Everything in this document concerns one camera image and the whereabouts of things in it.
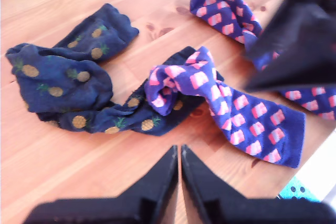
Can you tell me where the purple pink patterned sock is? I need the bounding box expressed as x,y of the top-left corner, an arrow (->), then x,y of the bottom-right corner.
189,0 -> 336,121
143,46 -> 307,169

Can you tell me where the teal dotted object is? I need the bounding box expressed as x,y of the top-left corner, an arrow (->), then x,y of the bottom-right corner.
277,176 -> 323,204

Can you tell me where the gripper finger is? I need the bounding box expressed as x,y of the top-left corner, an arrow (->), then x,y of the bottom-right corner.
244,52 -> 336,90
118,144 -> 180,224
181,144 -> 249,224
246,0 -> 336,70

